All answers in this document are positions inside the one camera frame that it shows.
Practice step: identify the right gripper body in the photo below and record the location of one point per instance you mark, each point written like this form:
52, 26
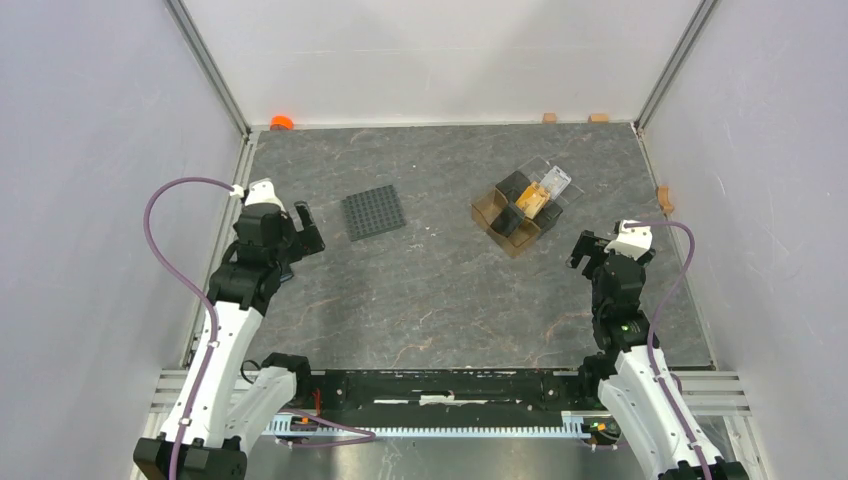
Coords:
597, 307

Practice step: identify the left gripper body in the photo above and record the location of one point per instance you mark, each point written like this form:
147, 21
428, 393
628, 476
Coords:
290, 245

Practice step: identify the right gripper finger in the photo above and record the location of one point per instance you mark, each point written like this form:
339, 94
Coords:
599, 260
586, 247

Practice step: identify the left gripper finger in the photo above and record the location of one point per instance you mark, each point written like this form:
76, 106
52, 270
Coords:
309, 238
286, 270

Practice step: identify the orange card stack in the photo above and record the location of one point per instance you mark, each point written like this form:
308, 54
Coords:
532, 200

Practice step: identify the amber and black organizer box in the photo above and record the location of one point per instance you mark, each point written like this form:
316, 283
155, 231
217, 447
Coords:
505, 215

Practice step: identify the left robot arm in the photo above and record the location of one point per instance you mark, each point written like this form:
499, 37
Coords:
208, 435

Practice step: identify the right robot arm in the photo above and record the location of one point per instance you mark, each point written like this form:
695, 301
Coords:
629, 376

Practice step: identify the dark grey stud baseplate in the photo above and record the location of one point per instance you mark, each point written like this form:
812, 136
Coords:
372, 212

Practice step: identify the curved wooden piece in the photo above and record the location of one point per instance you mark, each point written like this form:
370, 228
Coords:
664, 199

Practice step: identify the orange round cap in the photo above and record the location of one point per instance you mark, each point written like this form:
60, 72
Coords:
280, 123

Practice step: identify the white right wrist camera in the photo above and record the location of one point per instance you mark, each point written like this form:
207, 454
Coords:
632, 240

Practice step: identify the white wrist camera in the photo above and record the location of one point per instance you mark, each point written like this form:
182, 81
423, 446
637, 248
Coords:
632, 240
262, 192

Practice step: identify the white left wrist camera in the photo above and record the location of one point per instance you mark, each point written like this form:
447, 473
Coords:
262, 192

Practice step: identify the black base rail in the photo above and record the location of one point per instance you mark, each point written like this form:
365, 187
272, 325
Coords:
433, 398

